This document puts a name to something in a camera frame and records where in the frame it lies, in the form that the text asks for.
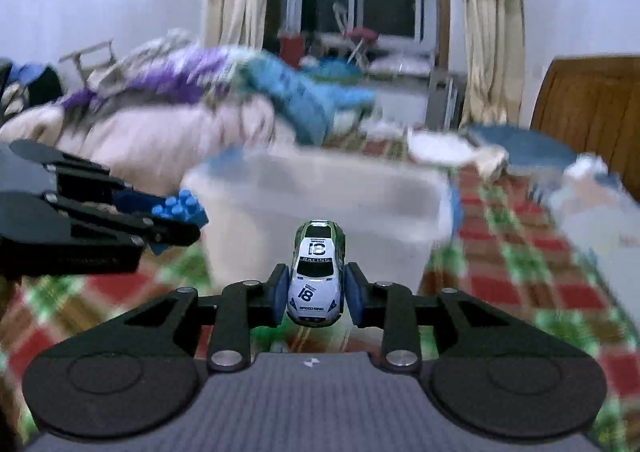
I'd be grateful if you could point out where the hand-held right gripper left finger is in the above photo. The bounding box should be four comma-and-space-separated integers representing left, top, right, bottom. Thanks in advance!
119, 262, 293, 375

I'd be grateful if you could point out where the clear plastic storage box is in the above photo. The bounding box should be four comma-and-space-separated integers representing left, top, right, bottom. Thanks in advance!
181, 151, 455, 305

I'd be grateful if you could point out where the blue pillow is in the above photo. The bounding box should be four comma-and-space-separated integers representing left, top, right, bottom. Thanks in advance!
466, 123, 577, 169

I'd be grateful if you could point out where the wooden headboard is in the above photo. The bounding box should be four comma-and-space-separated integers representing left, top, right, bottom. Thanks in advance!
529, 54, 640, 203

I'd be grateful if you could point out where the pink quilt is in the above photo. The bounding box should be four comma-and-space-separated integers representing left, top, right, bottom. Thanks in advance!
0, 94, 297, 215

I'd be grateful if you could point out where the dark bag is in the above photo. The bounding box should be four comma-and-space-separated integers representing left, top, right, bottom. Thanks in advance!
0, 59, 67, 123

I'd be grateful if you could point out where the purple blanket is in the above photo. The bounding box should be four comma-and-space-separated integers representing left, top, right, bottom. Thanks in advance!
59, 46, 242, 108

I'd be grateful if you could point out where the white green toy car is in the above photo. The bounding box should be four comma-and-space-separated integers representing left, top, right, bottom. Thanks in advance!
286, 220, 347, 329

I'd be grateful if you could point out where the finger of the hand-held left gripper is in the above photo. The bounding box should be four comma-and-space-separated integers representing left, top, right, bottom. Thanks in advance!
0, 191, 202, 279
9, 138, 168, 213

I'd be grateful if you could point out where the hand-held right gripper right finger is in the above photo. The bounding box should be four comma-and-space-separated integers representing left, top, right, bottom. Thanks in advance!
345, 262, 522, 375

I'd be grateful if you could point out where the blue blanket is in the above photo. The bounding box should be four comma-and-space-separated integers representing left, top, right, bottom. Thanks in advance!
239, 56, 377, 145

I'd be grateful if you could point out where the folding chair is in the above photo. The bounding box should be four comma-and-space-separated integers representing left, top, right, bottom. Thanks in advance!
331, 0, 382, 68

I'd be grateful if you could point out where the wooden rack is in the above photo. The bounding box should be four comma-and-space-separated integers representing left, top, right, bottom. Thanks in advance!
58, 38, 119, 86

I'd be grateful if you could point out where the grey patterned cloth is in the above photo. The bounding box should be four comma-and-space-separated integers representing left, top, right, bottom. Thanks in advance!
89, 28, 202, 93

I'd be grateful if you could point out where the plaid bed sheet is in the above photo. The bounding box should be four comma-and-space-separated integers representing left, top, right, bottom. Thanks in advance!
0, 132, 640, 452

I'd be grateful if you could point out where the red container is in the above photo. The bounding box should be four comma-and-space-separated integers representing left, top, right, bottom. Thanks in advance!
278, 30, 304, 68

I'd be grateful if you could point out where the white cloth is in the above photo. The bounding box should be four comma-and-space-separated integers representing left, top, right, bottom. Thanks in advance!
406, 128, 509, 179

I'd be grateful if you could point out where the white printed pillow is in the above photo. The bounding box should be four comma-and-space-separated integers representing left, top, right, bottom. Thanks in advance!
546, 153, 640, 305

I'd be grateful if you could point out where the blue building brick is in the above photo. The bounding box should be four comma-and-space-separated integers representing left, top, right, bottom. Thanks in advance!
149, 190, 207, 253

